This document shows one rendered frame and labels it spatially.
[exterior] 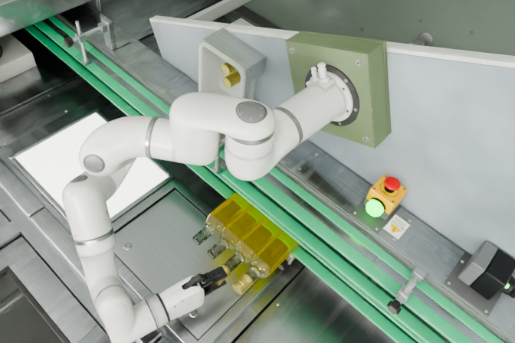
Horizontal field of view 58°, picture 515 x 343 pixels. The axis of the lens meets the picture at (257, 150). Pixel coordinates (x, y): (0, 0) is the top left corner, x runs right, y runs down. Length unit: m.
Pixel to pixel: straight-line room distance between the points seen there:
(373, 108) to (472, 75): 0.21
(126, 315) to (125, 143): 0.40
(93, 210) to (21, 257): 0.54
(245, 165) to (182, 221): 0.61
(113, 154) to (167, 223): 0.56
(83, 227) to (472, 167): 0.84
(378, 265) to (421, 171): 0.25
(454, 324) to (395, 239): 0.22
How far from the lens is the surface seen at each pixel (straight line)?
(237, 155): 0.89
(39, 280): 1.50
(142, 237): 1.45
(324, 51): 1.06
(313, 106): 1.00
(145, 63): 1.68
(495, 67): 0.97
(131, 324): 1.16
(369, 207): 1.18
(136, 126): 0.95
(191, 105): 0.87
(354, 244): 1.19
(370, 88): 1.02
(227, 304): 1.35
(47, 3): 1.82
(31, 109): 1.92
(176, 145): 0.91
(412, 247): 1.22
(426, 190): 1.20
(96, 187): 1.05
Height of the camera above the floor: 1.57
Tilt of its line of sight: 32 degrees down
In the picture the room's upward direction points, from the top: 128 degrees counter-clockwise
